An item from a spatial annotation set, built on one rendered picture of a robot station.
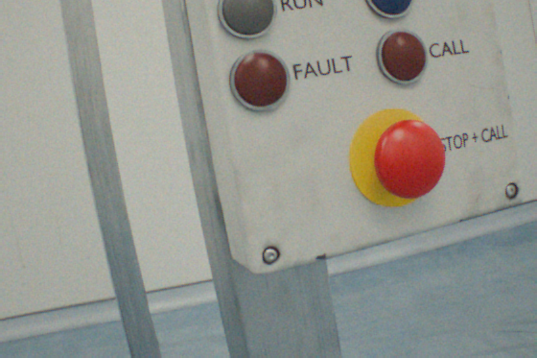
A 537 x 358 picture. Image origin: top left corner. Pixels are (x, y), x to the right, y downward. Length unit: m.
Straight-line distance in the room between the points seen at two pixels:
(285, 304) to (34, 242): 3.37
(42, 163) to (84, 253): 0.46
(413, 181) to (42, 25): 3.45
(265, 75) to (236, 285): 0.13
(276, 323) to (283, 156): 0.12
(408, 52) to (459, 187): 0.08
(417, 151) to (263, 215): 0.08
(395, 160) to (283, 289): 0.12
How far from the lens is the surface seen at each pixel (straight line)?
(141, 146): 3.78
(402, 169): 0.41
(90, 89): 1.56
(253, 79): 0.41
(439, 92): 0.45
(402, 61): 0.43
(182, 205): 3.82
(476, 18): 0.47
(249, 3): 0.41
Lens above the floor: 0.97
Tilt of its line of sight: 5 degrees down
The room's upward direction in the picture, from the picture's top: 10 degrees counter-clockwise
